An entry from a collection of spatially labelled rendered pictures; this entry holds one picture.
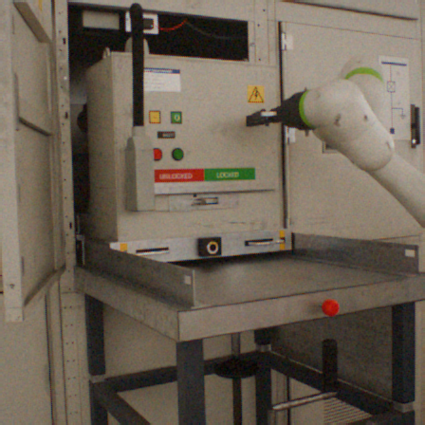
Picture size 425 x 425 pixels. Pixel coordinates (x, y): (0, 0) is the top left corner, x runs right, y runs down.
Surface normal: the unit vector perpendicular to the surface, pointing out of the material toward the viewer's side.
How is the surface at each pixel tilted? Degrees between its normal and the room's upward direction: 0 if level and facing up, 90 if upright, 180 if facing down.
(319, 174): 90
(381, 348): 90
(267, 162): 90
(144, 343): 90
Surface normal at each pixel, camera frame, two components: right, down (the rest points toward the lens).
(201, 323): 0.47, 0.04
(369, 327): -0.88, 0.05
